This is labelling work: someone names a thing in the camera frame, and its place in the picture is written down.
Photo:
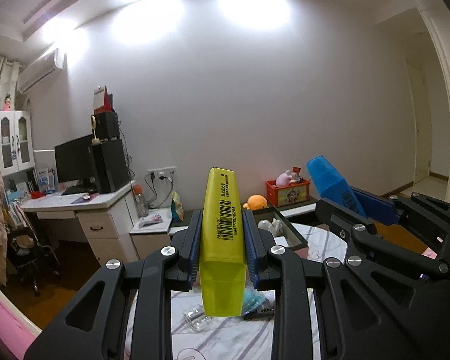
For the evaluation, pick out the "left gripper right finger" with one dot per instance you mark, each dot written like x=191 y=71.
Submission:
x=322 y=310

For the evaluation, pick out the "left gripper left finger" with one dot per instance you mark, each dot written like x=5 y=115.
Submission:
x=123 y=311

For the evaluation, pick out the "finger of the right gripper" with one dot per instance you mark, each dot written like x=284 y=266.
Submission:
x=371 y=232
x=425 y=217

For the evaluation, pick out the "white power adapter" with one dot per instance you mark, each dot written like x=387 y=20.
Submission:
x=281 y=240

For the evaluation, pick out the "white bunny figurine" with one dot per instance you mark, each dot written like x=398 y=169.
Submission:
x=275 y=227

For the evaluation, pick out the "teal capsule ball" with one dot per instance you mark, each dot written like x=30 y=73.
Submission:
x=252 y=300

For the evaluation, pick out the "yellow highlighter marker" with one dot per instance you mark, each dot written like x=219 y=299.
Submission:
x=222 y=261

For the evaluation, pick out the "blue highlighter marker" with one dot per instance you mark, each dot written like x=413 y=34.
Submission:
x=332 y=185

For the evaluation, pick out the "red storage crate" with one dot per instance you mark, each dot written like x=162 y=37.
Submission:
x=288 y=195

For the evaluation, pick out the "pink bed quilt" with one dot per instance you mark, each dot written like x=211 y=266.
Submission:
x=17 y=332

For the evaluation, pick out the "pink and black tray box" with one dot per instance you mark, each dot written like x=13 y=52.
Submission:
x=284 y=233

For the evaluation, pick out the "pink plush toy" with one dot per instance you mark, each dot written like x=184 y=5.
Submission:
x=284 y=179

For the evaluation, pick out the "black small clip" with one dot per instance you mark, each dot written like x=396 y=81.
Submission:
x=264 y=311

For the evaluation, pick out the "orange octopus plush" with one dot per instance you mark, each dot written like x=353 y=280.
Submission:
x=255 y=202

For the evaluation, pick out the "white computer desk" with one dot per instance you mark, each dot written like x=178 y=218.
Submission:
x=106 y=220

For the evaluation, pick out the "red cap water bottle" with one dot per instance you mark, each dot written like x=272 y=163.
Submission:
x=142 y=205

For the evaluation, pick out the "low white tv cabinet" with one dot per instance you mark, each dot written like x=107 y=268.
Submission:
x=154 y=236

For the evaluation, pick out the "snack bag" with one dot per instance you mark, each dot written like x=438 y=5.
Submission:
x=177 y=209

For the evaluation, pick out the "black computer tower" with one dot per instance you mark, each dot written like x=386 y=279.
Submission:
x=109 y=167

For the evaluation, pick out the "black computer monitor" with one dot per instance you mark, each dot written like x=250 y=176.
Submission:
x=73 y=163

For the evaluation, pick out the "black speaker box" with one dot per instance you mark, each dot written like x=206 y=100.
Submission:
x=105 y=125

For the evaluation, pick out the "red desk calendar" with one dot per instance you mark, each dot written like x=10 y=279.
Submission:
x=102 y=102

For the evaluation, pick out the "small pink doll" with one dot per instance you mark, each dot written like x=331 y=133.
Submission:
x=7 y=103

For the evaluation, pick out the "white air conditioner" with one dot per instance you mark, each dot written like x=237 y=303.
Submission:
x=43 y=67

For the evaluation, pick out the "wall power strip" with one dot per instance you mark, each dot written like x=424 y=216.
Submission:
x=162 y=173

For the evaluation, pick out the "white wall cabinet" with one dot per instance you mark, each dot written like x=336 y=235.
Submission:
x=16 y=147

